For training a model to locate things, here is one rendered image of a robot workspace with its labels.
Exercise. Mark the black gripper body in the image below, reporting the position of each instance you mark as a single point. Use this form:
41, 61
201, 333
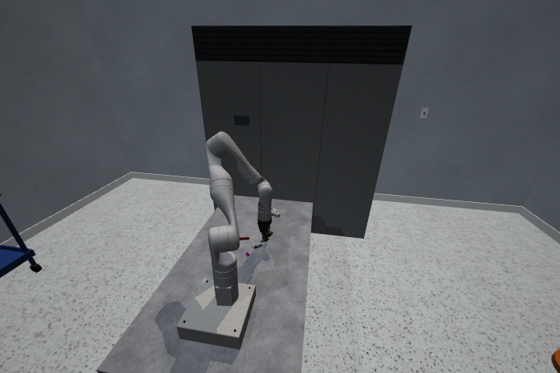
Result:
265, 224

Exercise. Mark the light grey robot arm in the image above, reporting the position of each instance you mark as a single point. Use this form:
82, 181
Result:
227, 238

